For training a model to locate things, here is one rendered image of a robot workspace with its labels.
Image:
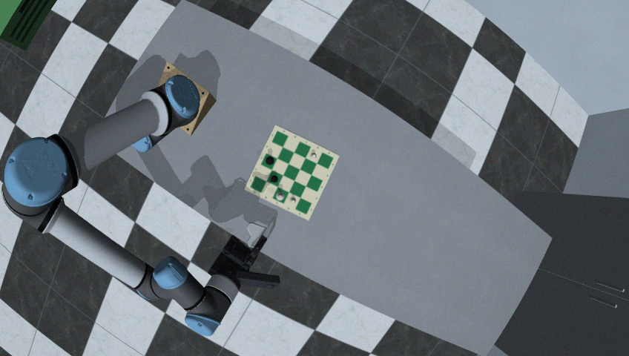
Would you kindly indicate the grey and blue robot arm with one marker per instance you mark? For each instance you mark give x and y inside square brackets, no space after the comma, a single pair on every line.
[39,169]

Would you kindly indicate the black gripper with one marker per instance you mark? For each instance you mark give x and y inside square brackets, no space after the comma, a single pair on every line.
[236,256]

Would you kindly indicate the green and cream chessboard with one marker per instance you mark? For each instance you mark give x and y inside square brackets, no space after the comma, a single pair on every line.
[299,175]

